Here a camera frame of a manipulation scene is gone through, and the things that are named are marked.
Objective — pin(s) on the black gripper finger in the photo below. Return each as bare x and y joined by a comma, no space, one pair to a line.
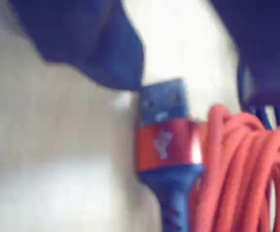
265,48
87,36

